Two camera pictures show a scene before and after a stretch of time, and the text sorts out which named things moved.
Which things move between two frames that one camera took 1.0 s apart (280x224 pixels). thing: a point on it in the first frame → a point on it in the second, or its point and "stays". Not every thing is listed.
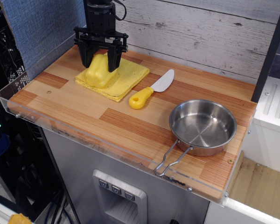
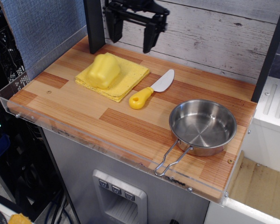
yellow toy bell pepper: (98, 74) stays
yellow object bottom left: (19, 218) stays
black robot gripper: (101, 35) → (146, 11)
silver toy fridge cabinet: (105, 188) stays
